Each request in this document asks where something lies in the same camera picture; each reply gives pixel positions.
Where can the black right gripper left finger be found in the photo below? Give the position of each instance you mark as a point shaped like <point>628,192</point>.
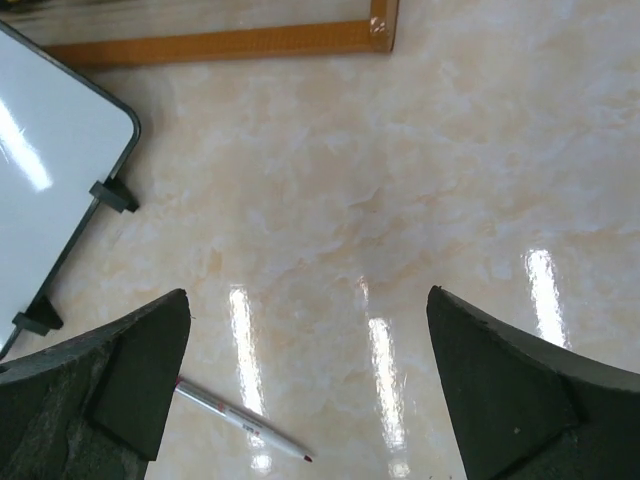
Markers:
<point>95,406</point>

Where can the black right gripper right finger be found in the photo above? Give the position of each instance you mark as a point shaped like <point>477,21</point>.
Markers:
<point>524,408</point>

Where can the white marker pen magenta cap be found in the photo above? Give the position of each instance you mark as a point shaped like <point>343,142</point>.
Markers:
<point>248,422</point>

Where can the white whiteboard black frame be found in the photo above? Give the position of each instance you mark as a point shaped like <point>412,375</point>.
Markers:
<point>64,141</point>

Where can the orange wooden shelf rack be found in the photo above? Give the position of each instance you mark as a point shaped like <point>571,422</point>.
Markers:
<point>374,35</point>

